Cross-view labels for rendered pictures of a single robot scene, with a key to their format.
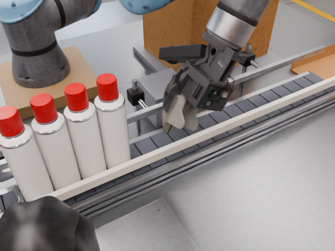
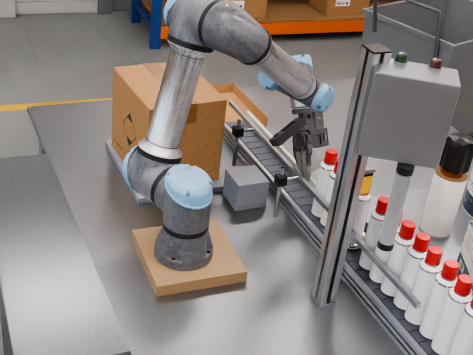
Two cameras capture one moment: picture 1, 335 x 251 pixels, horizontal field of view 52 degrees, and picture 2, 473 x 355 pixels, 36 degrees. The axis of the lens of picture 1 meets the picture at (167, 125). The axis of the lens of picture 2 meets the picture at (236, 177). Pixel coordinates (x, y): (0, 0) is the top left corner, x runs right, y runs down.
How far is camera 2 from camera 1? 2.03 m
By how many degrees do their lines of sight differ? 68
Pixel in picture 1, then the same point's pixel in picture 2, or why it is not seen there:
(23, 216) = (457, 137)
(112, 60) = (152, 218)
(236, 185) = not seen: hidden behind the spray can
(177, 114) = (315, 160)
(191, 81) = (312, 138)
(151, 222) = not seen: hidden behind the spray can
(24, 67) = (205, 243)
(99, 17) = (36, 219)
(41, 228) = (460, 135)
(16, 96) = (223, 267)
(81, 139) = not seen: hidden behind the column
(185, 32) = (215, 138)
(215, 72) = (319, 124)
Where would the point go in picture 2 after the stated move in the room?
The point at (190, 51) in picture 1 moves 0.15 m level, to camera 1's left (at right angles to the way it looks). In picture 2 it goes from (300, 125) to (298, 149)
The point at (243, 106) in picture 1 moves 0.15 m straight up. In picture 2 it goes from (263, 157) to (269, 115)
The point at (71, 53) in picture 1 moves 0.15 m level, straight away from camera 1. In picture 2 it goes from (150, 233) to (92, 235)
